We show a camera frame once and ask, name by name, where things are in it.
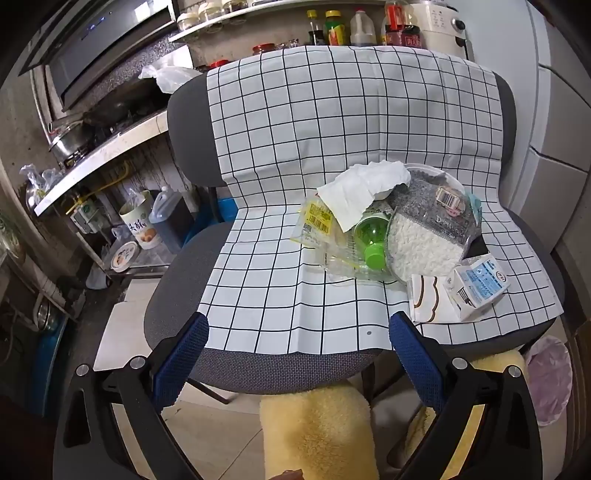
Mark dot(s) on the white kitchen appliance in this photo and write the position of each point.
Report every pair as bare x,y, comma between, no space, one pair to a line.
438,23

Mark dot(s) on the white kitchen counter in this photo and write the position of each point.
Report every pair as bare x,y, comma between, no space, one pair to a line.
106,152

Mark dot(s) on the grey cabinet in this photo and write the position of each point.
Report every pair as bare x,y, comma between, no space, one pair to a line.
554,115

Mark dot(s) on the clear crumpled plastic wrapper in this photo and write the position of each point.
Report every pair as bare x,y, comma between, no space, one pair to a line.
341,263

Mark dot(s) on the red capped oil bottle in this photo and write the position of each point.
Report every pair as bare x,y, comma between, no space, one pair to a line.
399,16

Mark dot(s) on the glass jar with white lid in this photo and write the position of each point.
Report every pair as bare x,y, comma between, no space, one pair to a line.
188,21
210,11

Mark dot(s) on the clear packet with yellow label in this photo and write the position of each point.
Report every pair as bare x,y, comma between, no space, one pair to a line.
316,221

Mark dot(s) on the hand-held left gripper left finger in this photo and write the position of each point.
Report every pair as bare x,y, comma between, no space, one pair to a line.
180,364

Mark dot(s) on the green plastic bottle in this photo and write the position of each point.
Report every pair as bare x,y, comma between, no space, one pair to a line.
371,230

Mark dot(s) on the person's left leg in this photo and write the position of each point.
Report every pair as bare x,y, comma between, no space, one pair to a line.
314,429

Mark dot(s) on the grey speckled plastic bag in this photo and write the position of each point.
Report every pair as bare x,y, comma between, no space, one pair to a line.
422,240

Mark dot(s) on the blue jug with dark liquid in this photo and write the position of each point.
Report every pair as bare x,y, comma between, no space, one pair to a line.
171,221

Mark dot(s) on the white black checkered cloth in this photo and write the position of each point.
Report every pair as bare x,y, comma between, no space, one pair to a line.
286,138

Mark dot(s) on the white patterned plate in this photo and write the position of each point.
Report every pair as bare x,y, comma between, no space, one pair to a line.
123,256

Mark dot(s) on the white gas valve box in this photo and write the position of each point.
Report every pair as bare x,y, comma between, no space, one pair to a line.
87,213

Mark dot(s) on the dark soy sauce bottle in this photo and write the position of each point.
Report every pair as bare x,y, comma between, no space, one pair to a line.
316,32

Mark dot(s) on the black range hood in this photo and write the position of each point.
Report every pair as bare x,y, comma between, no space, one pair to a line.
106,46

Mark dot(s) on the crumpled white paper tissue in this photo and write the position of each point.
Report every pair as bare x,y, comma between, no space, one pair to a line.
360,189

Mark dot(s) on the wall shelf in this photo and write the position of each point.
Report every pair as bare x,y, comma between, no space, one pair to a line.
258,18

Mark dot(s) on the black wok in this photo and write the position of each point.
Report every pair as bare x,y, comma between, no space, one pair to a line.
111,113

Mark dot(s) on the white plastic bag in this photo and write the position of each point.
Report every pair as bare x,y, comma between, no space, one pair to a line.
171,78

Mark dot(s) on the steel cooking pot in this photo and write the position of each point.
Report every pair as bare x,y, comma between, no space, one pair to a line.
69,143

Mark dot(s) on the grey office chair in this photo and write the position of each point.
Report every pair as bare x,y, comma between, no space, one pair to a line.
286,374

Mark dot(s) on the red lidded jar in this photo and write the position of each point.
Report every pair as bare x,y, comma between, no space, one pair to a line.
263,48
220,63

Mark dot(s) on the white blue milk carton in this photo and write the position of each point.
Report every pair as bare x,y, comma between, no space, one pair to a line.
480,281

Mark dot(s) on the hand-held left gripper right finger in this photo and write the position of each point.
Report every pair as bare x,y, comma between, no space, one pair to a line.
415,355

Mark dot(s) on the blue plastic barrel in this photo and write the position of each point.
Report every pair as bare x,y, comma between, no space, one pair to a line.
53,337

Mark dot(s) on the bin with pink liner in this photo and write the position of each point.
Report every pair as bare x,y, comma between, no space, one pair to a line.
549,378

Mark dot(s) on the cream green tin canister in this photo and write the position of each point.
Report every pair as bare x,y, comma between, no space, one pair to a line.
141,224

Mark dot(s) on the white wrapper with brown stripe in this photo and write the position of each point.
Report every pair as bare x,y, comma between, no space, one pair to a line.
427,300

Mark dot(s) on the crumpled clear plastic bags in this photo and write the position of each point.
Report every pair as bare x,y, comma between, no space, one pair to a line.
39,180

